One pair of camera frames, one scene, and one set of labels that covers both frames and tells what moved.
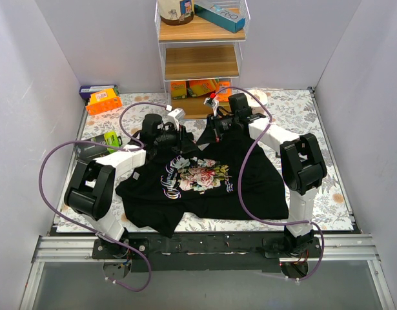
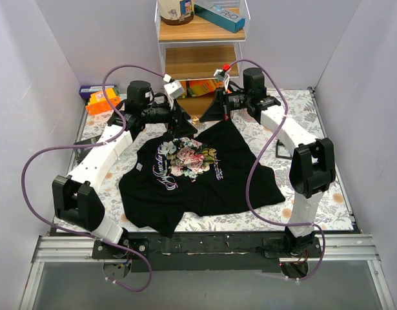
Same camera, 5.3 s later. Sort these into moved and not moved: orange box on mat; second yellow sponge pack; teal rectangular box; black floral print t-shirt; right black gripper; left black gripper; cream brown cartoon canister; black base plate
Moved: black floral print t-shirt; right black gripper; left black gripper
Not moved: orange box on mat; teal rectangular box; cream brown cartoon canister; second yellow sponge pack; black base plate
